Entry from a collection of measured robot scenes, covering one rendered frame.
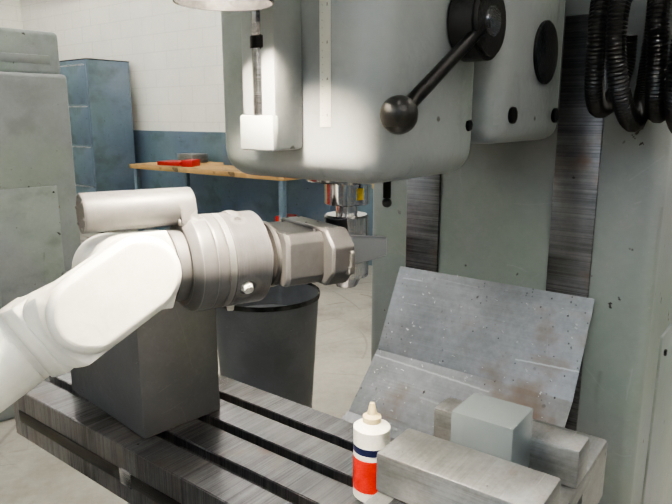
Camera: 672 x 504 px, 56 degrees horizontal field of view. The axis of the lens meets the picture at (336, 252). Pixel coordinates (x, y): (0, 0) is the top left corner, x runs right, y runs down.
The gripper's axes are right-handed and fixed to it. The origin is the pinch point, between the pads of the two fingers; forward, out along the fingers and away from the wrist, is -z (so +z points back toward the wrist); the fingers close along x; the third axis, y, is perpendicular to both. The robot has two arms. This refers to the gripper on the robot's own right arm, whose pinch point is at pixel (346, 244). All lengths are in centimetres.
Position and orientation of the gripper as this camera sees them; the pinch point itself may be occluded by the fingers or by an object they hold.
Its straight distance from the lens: 66.4
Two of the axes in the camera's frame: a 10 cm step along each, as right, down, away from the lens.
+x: -5.5, -1.8, 8.2
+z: -8.4, 1.1, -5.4
